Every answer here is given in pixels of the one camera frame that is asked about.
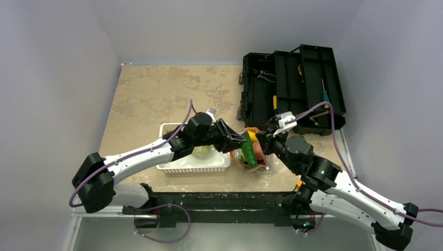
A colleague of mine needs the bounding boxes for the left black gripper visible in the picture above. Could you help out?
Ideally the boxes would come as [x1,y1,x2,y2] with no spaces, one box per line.
[193,119,246,152]

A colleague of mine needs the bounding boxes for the green cucumber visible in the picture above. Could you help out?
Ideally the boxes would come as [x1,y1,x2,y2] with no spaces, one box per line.
[241,131,257,166]

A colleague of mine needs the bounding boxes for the white radish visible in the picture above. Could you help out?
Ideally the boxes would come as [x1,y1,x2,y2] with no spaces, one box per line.
[235,154,271,172]

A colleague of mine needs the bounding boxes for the clear zip top bag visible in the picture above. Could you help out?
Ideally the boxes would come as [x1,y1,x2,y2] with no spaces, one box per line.
[230,127,271,173]

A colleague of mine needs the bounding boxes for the pink peach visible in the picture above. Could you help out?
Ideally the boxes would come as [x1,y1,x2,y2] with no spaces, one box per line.
[252,142,265,162]

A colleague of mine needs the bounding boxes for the orange fruit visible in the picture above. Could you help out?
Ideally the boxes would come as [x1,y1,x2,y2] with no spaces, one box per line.
[247,130,260,143]

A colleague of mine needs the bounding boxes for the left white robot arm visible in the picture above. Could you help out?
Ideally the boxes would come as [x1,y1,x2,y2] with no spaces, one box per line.
[69,112,246,214]

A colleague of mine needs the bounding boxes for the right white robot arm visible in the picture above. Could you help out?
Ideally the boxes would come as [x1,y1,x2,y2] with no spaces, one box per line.
[256,129,418,250]

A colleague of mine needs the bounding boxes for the white plastic basket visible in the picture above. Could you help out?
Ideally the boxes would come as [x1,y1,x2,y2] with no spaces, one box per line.
[156,122,232,174]

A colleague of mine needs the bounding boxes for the green cabbage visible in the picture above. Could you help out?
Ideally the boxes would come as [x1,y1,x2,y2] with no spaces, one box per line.
[192,145,212,159]

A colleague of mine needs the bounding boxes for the black open toolbox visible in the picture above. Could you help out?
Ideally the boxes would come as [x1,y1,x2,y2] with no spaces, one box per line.
[237,44,347,136]

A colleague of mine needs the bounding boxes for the black pliers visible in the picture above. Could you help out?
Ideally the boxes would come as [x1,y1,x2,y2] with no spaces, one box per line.
[252,70,276,83]

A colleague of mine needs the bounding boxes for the yellow black tool in tray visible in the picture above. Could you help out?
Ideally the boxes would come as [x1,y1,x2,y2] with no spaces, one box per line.
[298,64,305,83]

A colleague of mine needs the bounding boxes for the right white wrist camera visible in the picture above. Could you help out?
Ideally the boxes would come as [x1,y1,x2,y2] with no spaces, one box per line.
[273,111,297,137]

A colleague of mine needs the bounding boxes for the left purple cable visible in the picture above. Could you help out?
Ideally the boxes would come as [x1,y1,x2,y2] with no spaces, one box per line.
[68,99,198,209]

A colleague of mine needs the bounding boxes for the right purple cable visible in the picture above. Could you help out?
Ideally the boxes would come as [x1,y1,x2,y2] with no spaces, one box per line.
[284,101,443,228]

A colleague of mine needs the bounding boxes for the yellow handled screwdriver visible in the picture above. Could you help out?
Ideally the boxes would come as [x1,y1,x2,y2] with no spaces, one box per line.
[273,95,277,116]

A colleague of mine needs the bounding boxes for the green handled screwdriver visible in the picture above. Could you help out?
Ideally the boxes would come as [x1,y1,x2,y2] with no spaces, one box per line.
[322,79,330,102]

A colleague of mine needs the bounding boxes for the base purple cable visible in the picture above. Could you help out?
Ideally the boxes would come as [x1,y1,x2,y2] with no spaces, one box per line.
[133,201,193,244]

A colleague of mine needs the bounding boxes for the black base frame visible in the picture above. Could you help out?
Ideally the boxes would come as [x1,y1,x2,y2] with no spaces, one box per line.
[122,184,324,232]

